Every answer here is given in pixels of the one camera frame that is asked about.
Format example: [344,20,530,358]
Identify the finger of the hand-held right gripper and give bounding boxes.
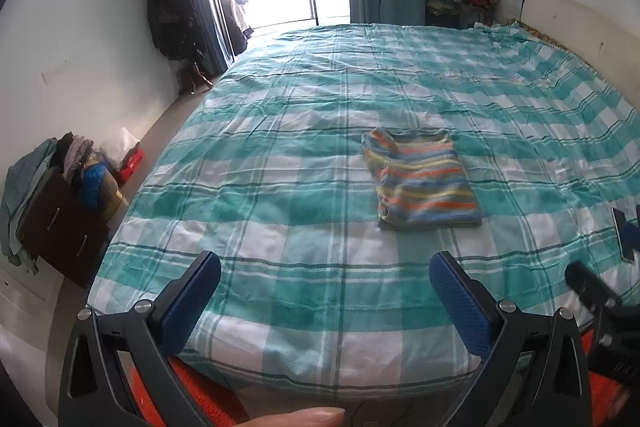
[611,206,640,264]
[565,261,623,315]

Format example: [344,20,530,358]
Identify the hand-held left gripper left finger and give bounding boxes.
[59,251,222,427]

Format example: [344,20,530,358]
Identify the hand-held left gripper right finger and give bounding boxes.
[429,251,593,427]

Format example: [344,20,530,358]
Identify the striped knit small garment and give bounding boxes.
[361,128,483,229]

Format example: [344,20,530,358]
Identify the clothes hanging by door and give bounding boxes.
[216,0,256,55]

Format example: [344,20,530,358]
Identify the person's left hand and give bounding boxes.
[245,407,347,427]

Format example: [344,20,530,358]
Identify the dark wooden cabinet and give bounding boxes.
[17,172,113,290]

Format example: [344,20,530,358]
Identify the red box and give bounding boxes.
[115,147,146,182]

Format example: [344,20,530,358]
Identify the blue bag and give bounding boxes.
[80,159,118,212]

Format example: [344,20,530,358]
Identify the white plastic bag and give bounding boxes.
[99,126,141,168]

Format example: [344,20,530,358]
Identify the bed with teal checkered sheet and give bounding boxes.
[87,22,640,395]

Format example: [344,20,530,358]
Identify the teal draped cloth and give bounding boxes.
[0,137,61,275]

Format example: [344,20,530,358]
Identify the cream headboard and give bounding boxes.
[517,0,640,105]

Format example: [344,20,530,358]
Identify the hanging dark coats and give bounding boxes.
[144,0,213,95]

